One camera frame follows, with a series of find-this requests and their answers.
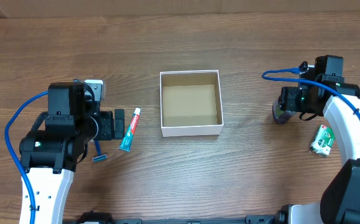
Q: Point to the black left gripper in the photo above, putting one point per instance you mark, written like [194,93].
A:
[108,131]

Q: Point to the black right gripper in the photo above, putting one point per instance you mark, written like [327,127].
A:
[286,99]

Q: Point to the clear soap pump bottle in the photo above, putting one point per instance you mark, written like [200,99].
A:
[280,116]

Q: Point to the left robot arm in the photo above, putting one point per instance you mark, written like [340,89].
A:
[58,141]

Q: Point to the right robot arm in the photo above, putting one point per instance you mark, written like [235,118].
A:
[322,91]

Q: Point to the colgate toothpaste tube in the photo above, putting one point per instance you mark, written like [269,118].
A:
[129,135]

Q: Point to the blue disposable razor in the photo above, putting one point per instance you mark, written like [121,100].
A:
[100,156]

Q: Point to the green white soap packet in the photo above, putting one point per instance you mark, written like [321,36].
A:
[323,141]

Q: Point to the white cardboard box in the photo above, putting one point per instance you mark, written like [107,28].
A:
[190,103]

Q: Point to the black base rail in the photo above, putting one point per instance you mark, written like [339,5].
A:
[106,218]

